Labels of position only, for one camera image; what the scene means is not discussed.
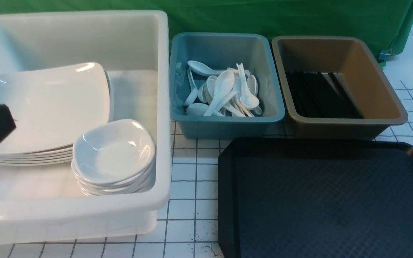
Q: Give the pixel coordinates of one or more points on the white square rice plate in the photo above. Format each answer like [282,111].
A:
[48,107]

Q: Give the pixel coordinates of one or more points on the small white dish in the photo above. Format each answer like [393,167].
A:
[113,153]

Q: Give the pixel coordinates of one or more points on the white soup spoon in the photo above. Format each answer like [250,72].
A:
[223,86]

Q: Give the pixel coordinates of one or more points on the top stacked white square plate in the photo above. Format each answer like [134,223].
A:
[110,104]

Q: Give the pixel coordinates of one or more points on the bottom stacked white plate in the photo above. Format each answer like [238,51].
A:
[36,163]

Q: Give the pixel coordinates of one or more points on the large white plastic bin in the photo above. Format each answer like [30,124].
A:
[45,203]

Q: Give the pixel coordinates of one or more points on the top stacked small white bowl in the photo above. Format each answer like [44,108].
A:
[137,182]

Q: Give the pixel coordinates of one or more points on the white spoons pile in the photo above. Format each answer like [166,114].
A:
[240,101]

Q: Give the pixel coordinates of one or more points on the teal plastic bin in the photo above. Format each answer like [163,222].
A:
[220,51]

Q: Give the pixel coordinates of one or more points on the black serving tray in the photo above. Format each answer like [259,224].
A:
[308,198]

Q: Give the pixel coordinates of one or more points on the black chopsticks bundle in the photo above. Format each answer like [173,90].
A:
[316,96]

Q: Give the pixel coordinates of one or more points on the tan plastic bin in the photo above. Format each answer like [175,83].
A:
[360,75]

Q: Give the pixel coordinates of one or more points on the metal binder clip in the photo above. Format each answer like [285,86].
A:
[385,55]

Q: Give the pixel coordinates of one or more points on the green cloth backdrop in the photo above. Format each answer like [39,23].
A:
[384,25]

